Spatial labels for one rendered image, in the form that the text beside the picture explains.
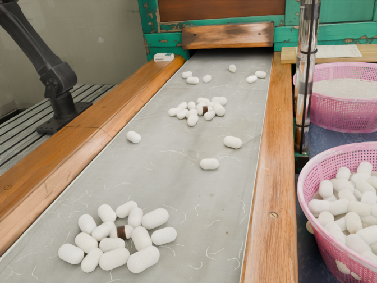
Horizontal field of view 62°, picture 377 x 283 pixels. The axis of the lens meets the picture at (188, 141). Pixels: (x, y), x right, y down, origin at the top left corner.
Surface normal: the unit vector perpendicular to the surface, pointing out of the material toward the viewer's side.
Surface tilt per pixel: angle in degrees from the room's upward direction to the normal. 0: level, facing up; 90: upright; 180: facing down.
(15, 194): 0
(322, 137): 0
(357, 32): 90
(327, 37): 90
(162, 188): 0
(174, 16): 90
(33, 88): 90
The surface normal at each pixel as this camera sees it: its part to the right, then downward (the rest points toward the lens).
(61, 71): 0.77, -0.38
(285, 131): -0.09, -0.87
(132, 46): -0.29, 0.49
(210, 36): -0.28, 0.11
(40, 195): 0.61, -0.58
